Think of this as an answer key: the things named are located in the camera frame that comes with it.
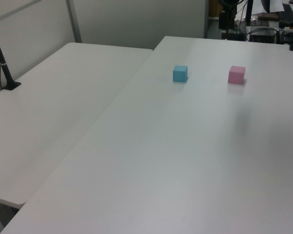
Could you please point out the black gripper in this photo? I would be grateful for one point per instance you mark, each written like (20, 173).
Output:
(228, 4)

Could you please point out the blue cube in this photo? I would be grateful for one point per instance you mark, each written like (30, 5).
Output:
(179, 74)

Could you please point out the pink cube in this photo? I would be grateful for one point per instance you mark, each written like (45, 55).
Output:
(235, 76)

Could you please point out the black flat base block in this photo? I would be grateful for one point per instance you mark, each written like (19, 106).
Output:
(235, 36)

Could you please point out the brown wooden panel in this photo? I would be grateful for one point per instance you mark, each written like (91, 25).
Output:
(213, 7)

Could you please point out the black electronics box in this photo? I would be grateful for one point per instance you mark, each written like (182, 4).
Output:
(262, 36)

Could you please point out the brown wooden block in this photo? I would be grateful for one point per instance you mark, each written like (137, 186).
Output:
(268, 17)

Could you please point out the white paper sheets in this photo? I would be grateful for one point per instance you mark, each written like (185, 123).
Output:
(276, 5)

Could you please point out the black monitor stand post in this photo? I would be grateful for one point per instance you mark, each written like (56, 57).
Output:
(249, 12)

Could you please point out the black camera on mount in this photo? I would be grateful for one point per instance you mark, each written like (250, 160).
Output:
(284, 36)

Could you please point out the black camera stand pole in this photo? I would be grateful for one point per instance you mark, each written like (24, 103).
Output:
(2, 65)

